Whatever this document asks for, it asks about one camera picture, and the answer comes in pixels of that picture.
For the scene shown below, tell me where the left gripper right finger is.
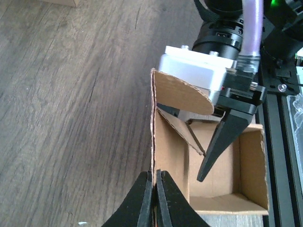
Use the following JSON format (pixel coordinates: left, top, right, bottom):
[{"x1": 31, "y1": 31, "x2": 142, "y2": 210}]
[{"x1": 156, "y1": 169, "x2": 209, "y2": 227}]

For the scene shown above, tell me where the black aluminium frame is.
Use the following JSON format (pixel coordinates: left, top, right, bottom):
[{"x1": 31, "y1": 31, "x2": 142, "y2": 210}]
[{"x1": 254, "y1": 47, "x2": 303, "y2": 227}]

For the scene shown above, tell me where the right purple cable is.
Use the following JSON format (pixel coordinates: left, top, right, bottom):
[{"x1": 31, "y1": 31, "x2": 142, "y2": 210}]
[{"x1": 236, "y1": 0, "x2": 265, "y2": 71}]

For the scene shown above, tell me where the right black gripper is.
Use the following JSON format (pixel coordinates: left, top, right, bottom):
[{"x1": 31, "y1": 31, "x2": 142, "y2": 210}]
[{"x1": 197, "y1": 69, "x2": 267, "y2": 182}]

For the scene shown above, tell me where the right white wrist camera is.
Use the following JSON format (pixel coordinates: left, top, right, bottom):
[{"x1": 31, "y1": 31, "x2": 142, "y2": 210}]
[{"x1": 159, "y1": 45, "x2": 235, "y2": 105}]

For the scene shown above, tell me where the bottom folded cardboard box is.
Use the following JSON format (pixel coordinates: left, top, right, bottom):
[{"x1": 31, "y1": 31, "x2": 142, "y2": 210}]
[{"x1": 41, "y1": 0, "x2": 80, "y2": 7}]

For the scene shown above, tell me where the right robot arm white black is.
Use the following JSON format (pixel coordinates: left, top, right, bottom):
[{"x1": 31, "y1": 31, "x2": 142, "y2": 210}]
[{"x1": 193, "y1": 0, "x2": 303, "y2": 182}]

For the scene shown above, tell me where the clear acrylic plate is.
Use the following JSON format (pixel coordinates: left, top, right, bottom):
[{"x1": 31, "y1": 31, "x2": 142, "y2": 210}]
[{"x1": 286, "y1": 94, "x2": 303, "y2": 166}]

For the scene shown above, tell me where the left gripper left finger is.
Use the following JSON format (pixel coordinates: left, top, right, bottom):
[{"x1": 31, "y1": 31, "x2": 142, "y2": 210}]
[{"x1": 102, "y1": 171, "x2": 153, "y2": 227}]

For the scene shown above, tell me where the brown cardboard box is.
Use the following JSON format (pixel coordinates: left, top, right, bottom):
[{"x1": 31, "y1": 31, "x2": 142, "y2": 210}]
[{"x1": 150, "y1": 69, "x2": 269, "y2": 227}]

